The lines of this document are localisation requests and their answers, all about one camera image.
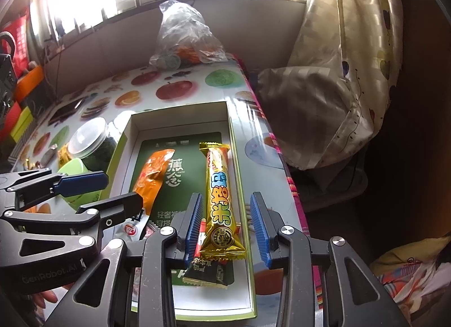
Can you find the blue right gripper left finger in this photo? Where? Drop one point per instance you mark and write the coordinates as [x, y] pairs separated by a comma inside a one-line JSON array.
[[188, 229]]

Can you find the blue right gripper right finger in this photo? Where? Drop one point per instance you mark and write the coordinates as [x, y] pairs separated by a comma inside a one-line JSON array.
[[265, 231]]

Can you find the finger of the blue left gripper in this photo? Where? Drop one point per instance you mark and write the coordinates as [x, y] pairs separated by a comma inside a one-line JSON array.
[[74, 185], [110, 212]]

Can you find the small red candy packet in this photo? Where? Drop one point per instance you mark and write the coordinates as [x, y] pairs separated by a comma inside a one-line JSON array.
[[134, 230]]

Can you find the gold rice snack bar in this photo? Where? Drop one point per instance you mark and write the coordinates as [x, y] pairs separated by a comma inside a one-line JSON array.
[[221, 240]]

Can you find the black red candy packet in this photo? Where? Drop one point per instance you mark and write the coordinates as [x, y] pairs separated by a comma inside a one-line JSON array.
[[211, 273]]

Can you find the orange konjac snack pouch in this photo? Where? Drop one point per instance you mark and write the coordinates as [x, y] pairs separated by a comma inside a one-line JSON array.
[[150, 180]]

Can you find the clear plastic bag with snacks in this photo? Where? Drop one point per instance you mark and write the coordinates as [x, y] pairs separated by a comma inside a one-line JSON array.
[[184, 39]]

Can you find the person's left hand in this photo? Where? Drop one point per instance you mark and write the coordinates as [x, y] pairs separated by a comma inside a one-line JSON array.
[[52, 296]]

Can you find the light green plastic container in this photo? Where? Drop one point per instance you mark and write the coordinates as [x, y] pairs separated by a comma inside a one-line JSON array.
[[77, 166]]

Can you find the yellow candy packet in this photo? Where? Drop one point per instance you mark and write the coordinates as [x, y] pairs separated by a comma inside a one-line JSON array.
[[64, 156]]

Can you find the white pink candy packet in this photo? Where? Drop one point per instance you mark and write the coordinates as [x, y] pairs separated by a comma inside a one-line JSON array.
[[48, 156]]

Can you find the clear lidded dark jar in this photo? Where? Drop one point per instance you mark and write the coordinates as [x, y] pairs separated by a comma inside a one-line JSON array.
[[93, 144]]

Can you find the fruit print tablecloth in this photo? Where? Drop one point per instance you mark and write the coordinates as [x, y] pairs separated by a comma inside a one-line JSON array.
[[99, 295]]

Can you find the green white gift box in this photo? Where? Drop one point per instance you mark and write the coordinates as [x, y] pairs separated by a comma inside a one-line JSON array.
[[197, 185]]

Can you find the black smartphone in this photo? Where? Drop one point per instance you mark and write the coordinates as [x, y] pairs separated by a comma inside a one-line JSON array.
[[66, 111]]

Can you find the yellow green box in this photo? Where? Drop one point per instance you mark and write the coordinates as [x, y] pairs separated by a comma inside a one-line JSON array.
[[22, 124]]

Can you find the orange storage box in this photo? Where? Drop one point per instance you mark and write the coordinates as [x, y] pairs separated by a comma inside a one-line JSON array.
[[28, 83]]

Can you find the beige patterned curtain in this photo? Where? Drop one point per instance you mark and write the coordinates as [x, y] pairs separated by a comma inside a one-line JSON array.
[[329, 101]]

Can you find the colourful bedding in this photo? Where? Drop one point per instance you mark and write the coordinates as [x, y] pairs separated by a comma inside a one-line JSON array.
[[416, 274]]

